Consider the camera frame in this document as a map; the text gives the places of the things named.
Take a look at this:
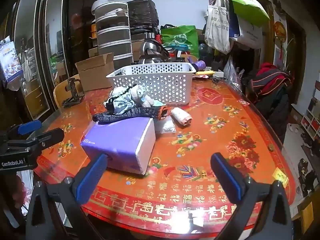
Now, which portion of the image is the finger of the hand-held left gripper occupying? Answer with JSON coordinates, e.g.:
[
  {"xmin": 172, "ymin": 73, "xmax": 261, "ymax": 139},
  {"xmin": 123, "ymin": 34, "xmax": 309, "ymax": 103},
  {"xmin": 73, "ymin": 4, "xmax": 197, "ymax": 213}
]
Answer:
[
  {"xmin": 6, "ymin": 127, "xmax": 65, "ymax": 158},
  {"xmin": 0, "ymin": 119, "xmax": 42, "ymax": 143}
]

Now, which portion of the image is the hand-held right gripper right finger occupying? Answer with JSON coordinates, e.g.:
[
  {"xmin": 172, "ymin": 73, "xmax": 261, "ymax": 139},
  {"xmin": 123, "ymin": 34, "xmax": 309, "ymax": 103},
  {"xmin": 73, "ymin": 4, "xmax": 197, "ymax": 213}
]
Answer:
[{"xmin": 210, "ymin": 152, "xmax": 293, "ymax": 240}]

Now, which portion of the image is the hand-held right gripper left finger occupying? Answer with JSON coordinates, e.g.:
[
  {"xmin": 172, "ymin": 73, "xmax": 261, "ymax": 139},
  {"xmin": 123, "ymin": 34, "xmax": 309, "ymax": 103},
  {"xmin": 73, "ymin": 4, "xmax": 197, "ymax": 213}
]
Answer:
[{"xmin": 25, "ymin": 152, "xmax": 109, "ymax": 240}]

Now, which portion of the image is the purple tissue pack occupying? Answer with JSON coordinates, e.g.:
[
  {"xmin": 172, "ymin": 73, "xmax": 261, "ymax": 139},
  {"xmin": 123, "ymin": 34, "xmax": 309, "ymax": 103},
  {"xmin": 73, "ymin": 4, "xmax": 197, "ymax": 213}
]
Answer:
[{"xmin": 80, "ymin": 117, "xmax": 157, "ymax": 175}]

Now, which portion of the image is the white perforated plastic basket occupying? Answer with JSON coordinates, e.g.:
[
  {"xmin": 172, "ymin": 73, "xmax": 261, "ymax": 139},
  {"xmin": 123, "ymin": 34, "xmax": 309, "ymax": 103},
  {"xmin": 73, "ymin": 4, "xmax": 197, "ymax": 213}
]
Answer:
[{"xmin": 106, "ymin": 62, "xmax": 197, "ymax": 106}]

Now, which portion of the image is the wooden chair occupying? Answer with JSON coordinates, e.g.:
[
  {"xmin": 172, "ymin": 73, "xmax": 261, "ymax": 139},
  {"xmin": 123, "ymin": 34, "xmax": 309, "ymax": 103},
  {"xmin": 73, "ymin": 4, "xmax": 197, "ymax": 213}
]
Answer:
[{"xmin": 53, "ymin": 74, "xmax": 84, "ymax": 111}]

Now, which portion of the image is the black phone stand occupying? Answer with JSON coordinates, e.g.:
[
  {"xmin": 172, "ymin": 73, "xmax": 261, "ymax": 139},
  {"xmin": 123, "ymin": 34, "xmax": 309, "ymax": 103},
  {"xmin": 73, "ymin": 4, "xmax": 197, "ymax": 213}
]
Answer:
[{"xmin": 62, "ymin": 78, "xmax": 86, "ymax": 109}]

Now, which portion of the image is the blue printed poster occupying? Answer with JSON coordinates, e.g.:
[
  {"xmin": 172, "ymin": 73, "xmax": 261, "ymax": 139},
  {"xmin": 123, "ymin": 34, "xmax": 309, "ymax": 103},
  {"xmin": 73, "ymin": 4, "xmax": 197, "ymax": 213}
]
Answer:
[{"xmin": 0, "ymin": 36, "xmax": 24, "ymax": 82}]

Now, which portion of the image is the dark knitted cloth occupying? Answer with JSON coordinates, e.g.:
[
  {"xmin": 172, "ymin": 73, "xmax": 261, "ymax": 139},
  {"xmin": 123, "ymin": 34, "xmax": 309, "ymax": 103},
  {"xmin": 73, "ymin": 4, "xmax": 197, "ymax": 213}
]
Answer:
[{"xmin": 92, "ymin": 106, "xmax": 171, "ymax": 126}]

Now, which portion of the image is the white rolled cloth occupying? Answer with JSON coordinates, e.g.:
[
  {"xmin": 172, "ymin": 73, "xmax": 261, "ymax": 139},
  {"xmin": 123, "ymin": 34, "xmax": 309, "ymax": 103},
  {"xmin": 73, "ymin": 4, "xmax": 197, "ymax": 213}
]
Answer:
[{"xmin": 171, "ymin": 107, "xmax": 193, "ymax": 126}]

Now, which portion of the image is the open cardboard box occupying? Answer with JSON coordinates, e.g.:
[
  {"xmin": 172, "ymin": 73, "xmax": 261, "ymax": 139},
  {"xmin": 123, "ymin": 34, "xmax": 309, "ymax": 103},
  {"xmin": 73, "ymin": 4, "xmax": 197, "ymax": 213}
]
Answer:
[{"xmin": 75, "ymin": 52, "xmax": 115, "ymax": 92}]

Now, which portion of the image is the clear plastic packet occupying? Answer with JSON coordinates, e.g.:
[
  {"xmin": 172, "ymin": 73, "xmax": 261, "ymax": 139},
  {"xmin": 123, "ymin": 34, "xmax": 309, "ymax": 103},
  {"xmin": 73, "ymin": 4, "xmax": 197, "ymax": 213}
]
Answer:
[{"xmin": 153, "ymin": 117, "xmax": 177, "ymax": 134}]

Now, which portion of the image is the dark jacket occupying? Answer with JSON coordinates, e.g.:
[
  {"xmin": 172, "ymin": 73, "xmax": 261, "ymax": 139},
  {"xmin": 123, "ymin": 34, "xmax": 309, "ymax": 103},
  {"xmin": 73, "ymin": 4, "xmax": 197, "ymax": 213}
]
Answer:
[{"xmin": 250, "ymin": 86, "xmax": 291, "ymax": 143}]

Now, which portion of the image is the white fuzzy cloth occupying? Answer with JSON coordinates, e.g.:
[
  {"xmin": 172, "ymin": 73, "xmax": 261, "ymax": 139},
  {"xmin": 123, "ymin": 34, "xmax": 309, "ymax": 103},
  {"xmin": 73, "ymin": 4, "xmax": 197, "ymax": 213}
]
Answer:
[{"xmin": 111, "ymin": 87, "xmax": 132, "ymax": 98}]

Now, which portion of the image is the dark glass door cabinet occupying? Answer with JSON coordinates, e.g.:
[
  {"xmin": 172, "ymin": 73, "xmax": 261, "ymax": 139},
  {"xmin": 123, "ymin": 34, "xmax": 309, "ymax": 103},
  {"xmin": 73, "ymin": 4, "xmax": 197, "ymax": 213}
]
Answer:
[{"xmin": 0, "ymin": 0, "xmax": 101, "ymax": 123}]

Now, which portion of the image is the beige plush toy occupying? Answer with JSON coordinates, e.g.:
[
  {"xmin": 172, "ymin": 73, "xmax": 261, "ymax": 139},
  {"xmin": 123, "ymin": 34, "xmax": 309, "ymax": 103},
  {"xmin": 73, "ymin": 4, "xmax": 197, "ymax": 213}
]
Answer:
[{"xmin": 130, "ymin": 84, "xmax": 155, "ymax": 108}]

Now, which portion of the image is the clear plastic bag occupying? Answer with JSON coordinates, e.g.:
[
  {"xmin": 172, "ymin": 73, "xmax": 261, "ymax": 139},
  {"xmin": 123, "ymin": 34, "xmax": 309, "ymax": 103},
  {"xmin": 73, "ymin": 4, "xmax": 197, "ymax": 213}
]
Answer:
[{"xmin": 223, "ymin": 55, "xmax": 241, "ymax": 87}]

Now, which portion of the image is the purple cup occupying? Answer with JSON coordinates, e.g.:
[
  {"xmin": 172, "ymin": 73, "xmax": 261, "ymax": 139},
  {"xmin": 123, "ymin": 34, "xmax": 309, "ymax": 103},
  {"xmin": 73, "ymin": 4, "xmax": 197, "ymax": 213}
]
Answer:
[{"xmin": 187, "ymin": 56, "xmax": 206, "ymax": 71}]

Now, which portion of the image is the grey plastic drawer tower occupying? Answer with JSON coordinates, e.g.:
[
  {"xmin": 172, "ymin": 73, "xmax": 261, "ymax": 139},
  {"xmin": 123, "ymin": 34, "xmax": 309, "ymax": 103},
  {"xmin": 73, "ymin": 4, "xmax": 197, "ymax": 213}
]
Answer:
[{"xmin": 91, "ymin": 0, "xmax": 134, "ymax": 71}]

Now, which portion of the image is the steel kettle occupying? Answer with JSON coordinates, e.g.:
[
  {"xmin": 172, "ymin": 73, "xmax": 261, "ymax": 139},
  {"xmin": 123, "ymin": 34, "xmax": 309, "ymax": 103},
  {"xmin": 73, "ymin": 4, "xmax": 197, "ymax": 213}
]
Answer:
[{"xmin": 138, "ymin": 39, "xmax": 171, "ymax": 64}]

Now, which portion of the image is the white and blue bag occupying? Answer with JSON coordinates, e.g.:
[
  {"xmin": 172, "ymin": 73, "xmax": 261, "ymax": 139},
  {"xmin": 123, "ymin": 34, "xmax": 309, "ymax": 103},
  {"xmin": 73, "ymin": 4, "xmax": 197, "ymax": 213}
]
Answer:
[{"xmin": 228, "ymin": 10, "xmax": 264, "ymax": 50}]

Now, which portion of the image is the green shopping bag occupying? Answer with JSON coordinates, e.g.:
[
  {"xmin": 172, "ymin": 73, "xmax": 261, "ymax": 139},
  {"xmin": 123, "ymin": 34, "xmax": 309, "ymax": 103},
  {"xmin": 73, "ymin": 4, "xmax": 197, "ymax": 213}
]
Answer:
[{"xmin": 160, "ymin": 25, "xmax": 200, "ymax": 58}]

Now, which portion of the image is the black wrapped box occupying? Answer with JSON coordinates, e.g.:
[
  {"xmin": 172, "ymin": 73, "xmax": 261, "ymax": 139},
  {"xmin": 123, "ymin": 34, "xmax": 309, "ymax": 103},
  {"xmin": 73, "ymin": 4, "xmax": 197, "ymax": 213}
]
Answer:
[{"xmin": 127, "ymin": 0, "xmax": 160, "ymax": 33}]

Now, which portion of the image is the beige canvas tote bag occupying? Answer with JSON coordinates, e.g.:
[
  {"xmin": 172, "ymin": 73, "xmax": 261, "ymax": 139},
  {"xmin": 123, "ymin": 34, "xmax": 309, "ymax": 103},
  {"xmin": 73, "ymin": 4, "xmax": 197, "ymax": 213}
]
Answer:
[{"xmin": 204, "ymin": 0, "xmax": 232, "ymax": 55}]

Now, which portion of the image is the lime green tote bag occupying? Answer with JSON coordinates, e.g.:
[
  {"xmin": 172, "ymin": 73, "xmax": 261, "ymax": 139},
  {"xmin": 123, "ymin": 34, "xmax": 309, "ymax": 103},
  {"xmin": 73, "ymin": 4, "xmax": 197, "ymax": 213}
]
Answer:
[{"xmin": 223, "ymin": 0, "xmax": 271, "ymax": 28}]

